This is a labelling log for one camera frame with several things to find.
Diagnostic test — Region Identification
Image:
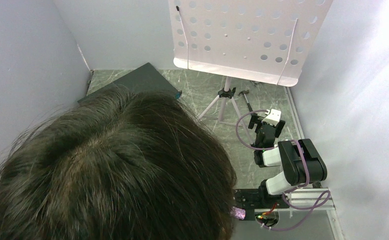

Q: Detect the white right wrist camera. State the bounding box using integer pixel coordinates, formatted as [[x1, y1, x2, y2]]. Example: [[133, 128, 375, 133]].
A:
[[262, 109, 282, 127]]

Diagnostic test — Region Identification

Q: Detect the dark network switch box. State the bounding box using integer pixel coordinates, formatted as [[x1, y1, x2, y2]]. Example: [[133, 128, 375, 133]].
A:
[[78, 63, 183, 104]]

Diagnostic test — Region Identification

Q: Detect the pink music stand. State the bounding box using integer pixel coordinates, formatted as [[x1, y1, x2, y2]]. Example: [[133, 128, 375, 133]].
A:
[[167, 0, 335, 145]]

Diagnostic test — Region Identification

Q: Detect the aluminium front frame rail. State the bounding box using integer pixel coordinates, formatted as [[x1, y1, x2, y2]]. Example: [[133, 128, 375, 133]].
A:
[[254, 188, 336, 213]]

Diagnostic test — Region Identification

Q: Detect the person's head dark hair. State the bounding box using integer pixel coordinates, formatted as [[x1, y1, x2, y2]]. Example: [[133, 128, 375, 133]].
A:
[[0, 87, 237, 240]]

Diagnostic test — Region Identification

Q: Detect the claw hammer with black grip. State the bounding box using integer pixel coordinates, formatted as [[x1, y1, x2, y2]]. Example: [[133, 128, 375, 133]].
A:
[[238, 90, 253, 112]]

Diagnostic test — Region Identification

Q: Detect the aluminium table edge rail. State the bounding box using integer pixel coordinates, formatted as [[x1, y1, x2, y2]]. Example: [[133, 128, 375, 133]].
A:
[[284, 87, 305, 139]]

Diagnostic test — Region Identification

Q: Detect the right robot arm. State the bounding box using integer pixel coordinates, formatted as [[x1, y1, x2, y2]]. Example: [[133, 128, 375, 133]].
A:
[[248, 109, 328, 196]]

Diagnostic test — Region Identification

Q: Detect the purple glitter microphone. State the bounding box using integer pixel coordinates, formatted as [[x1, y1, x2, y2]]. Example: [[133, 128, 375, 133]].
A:
[[230, 206, 246, 221]]

